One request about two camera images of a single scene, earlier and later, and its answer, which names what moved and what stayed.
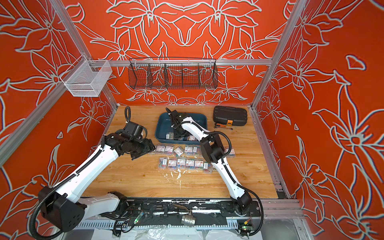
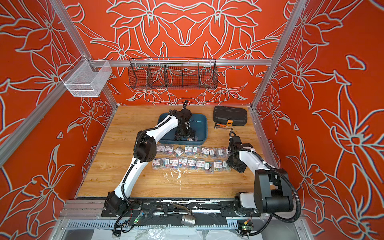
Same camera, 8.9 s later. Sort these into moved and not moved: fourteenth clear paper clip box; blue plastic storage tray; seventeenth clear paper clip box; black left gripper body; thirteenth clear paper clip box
Moved: black left gripper body; seventeenth clear paper clip box
Not moved: thirteenth clear paper clip box; blue plastic storage tray; fourteenth clear paper clip box
